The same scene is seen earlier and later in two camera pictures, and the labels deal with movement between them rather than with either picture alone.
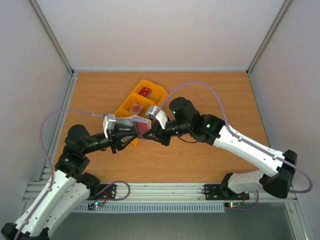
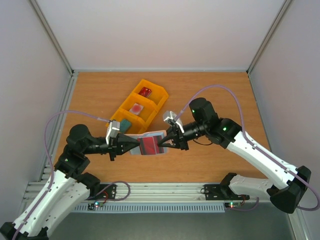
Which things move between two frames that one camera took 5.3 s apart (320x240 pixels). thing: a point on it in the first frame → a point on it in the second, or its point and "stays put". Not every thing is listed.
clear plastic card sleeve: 141,126 → 137,150
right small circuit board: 232,204 stays put
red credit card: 140,128 → 149,145
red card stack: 145,92 stays put
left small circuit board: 96,204 stays put
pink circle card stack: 136,108 stays put
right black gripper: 164,133 → 180,137
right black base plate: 214,192 stays put
